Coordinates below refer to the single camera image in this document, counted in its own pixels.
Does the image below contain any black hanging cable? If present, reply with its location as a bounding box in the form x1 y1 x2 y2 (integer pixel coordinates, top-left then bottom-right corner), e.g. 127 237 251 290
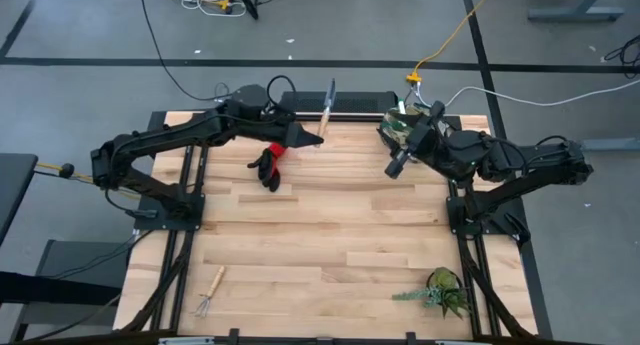
138 0 234 103

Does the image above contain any red and black garden glove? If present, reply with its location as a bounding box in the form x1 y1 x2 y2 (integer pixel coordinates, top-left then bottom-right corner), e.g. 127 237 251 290
246 142 290 194

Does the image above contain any grey floor bar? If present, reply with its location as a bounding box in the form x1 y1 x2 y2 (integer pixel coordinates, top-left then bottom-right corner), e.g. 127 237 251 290
578 137 640 153

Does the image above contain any yellow cord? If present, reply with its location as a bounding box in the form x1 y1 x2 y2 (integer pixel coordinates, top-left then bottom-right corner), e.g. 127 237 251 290
34 161 96 184

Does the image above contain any black stand leg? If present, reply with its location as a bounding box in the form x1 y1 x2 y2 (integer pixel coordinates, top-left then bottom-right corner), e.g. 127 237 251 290
232 0 261 21

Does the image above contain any black table edge rail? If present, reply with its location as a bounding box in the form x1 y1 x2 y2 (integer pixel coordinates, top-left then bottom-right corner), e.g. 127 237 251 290
207 112 454 123

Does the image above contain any black cable bunch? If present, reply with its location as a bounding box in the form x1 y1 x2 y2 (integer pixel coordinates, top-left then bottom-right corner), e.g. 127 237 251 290
603 33 640 80

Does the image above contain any white floor cable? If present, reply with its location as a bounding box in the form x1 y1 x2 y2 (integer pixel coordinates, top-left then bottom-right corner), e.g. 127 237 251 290
417 78 640 109

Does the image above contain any white cable bundle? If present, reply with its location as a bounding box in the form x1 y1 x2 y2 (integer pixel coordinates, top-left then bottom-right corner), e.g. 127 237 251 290
178 0 249 19

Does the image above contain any green artificial succulent plant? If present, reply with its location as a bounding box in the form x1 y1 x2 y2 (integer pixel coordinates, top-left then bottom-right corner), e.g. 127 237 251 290
390 266 473 320

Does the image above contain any beige green gardening bag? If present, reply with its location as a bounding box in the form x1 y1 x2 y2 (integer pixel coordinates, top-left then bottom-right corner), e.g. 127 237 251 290
376 102 451 161

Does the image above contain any wooden handled metal trowel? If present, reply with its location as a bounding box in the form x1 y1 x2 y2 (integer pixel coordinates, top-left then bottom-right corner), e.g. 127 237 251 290
313 77 338 149

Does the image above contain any black side table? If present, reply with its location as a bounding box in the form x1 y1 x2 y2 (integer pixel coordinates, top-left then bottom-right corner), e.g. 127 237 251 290
0 152 40 247

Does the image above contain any wooden handled hand rake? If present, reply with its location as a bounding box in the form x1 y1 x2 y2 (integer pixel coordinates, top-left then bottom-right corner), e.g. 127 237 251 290
193 264 227 320

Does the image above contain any yellow hanging cable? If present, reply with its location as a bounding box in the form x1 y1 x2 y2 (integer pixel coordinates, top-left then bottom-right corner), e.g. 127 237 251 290
405 0 499 85

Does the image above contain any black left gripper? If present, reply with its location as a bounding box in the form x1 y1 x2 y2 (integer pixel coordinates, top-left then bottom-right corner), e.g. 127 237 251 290
259 115 325 149

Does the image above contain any grey desk leg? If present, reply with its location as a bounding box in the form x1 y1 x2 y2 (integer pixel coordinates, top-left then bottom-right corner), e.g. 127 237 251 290
527 0 626 23

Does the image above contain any black gripper loop cable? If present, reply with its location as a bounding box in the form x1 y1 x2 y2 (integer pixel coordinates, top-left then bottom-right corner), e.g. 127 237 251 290
265 74 300 117

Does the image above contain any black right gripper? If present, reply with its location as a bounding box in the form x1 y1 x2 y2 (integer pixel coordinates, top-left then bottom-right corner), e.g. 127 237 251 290
383 100 451 180

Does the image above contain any dark grey bench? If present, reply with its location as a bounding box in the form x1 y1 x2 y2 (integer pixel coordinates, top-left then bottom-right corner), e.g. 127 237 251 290
0 238 132 342

